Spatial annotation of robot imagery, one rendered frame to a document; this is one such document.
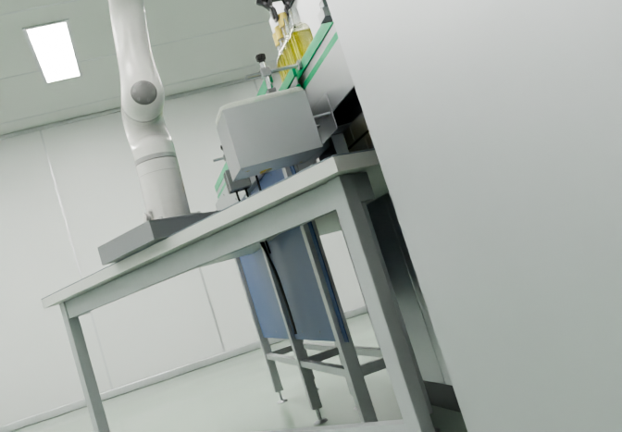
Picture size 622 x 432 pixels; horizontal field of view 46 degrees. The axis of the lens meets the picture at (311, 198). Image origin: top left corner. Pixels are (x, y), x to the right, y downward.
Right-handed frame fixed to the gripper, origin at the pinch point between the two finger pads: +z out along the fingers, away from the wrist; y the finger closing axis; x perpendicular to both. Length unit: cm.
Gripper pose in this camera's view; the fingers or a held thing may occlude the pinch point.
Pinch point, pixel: (280, 14)
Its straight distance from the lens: 240.0
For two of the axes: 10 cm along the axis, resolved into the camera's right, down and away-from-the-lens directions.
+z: 3.0, 9.5, -1.0
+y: -9.3, 2.6, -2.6
